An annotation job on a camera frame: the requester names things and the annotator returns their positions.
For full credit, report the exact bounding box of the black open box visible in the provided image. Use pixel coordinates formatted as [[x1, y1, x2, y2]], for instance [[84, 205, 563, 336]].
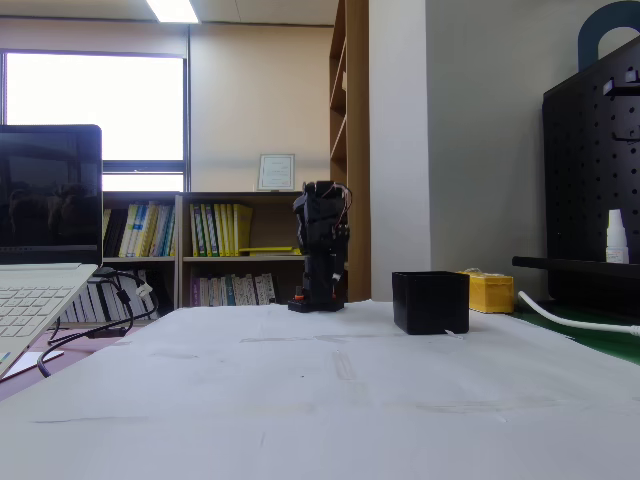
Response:
[[391, 270, 471, 336]]

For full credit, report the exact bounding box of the yellow cardboard box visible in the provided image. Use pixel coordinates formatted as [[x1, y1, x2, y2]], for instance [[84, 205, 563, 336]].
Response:
[[457, 268, 516, 315]]

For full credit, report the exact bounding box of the flat yellow book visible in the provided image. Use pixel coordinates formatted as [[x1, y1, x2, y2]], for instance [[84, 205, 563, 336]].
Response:
[[238, 244, 303, 257]]

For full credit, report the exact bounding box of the tall wooden bookshelf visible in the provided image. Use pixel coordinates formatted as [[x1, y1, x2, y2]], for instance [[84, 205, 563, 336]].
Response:
[[328, 0, 372, 304]]

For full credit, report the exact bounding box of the framed white certificate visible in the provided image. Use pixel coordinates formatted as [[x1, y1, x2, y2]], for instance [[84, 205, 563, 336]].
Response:
[[257, 153, 297, 193]]

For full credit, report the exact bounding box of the thick yellow book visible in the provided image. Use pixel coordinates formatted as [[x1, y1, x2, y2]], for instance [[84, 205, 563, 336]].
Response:
[[232, 203, 255, 258]]

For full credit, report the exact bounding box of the wooden low bookshelf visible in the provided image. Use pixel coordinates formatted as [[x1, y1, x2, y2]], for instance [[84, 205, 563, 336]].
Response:
[[174, 191, 312, 309], [101, 191, 183, 322]]

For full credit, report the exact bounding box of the black binder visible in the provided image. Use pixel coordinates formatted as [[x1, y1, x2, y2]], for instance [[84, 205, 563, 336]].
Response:
[[105, 208, 129, 259]]

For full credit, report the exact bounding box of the black pegboard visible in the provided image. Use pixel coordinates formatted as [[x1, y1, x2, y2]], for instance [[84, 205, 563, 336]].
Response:
[[511, 39, 640, 321]]

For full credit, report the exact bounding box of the green desk mat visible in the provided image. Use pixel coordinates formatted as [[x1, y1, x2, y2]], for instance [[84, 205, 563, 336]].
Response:
[[504, 304, 640, 369]]

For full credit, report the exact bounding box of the white plastic bottle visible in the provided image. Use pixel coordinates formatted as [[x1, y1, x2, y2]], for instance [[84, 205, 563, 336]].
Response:
[[604, 209, 632, 265]]

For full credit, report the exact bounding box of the ceiling light panel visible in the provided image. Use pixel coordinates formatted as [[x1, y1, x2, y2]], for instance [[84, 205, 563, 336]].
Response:
[[144, 0, 202, 24]]

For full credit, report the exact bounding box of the silver laptop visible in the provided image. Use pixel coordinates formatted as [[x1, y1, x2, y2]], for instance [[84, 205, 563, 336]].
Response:
[[0, 123, 104, 381]]

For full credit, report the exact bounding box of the white card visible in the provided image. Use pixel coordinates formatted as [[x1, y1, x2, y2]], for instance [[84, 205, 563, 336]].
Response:
[[0, 349, 67, 384]]

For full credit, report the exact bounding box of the dark teal arch sign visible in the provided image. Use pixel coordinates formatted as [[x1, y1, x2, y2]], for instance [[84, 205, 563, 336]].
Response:
[[577, 0, 640, 72]]

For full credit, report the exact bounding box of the red white servo wire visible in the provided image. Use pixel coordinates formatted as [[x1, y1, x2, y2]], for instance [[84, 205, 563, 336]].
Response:
[[329, 183, 354, 227]]

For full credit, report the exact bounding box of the black laptop cable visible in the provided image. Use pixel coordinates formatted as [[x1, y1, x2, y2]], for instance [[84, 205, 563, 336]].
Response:
[[47, 269, 162, 347], [37, 269, 137, 380]]

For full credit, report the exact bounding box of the white power cable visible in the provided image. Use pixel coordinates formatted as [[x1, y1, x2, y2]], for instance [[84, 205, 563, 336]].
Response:
[[517, 290, 640, 337]]

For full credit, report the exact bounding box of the window with dark frame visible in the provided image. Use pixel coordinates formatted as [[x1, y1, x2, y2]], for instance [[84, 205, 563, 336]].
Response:
[[0, 48, 191, 194]]

